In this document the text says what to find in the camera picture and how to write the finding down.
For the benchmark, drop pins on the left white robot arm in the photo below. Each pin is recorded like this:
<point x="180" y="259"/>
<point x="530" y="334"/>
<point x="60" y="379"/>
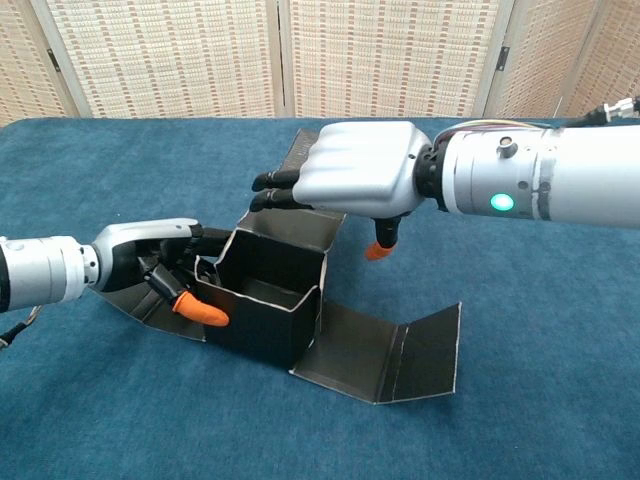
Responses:
<point x="40" y="270"/>

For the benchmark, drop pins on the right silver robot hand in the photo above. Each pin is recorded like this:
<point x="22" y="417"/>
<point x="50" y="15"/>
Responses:
<point x="360" y="165"/>

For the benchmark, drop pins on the woven bamboo folding screen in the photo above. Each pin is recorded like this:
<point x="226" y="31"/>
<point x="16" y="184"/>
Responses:
<point x="175" y="50"/>

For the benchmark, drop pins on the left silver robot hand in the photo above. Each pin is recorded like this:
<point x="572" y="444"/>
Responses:
<point x="135" y="235"/>

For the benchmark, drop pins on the black cardboard box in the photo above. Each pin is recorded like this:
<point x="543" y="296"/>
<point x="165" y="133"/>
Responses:
<point x="265" y="325"/>

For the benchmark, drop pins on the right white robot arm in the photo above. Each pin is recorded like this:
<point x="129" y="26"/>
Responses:
<point x="575" y="175"/>

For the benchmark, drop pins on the blue felt table mat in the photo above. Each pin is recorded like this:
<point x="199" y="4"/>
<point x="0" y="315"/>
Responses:
<point x="500" y="400"/>

